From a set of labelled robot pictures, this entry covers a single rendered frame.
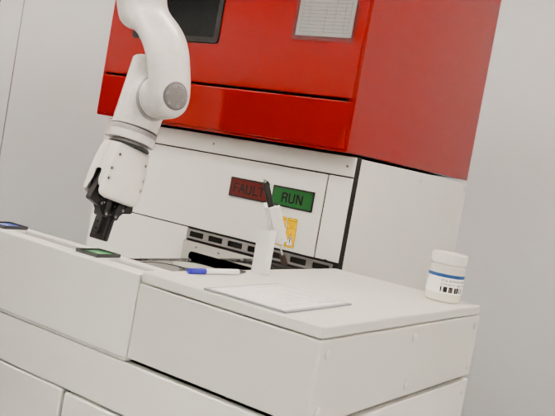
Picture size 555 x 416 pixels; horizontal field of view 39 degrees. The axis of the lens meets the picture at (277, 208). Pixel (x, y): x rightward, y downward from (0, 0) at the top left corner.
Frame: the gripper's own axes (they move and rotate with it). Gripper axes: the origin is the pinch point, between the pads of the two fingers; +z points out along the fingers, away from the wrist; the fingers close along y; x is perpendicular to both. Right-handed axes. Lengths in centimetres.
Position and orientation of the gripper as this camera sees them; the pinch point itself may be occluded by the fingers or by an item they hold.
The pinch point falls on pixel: (101, 228)
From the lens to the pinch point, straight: 140.3
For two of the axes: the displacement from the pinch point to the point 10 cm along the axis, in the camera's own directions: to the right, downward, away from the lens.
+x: 8.1, 1.7, -5.6
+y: -5.1, -2.6, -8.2
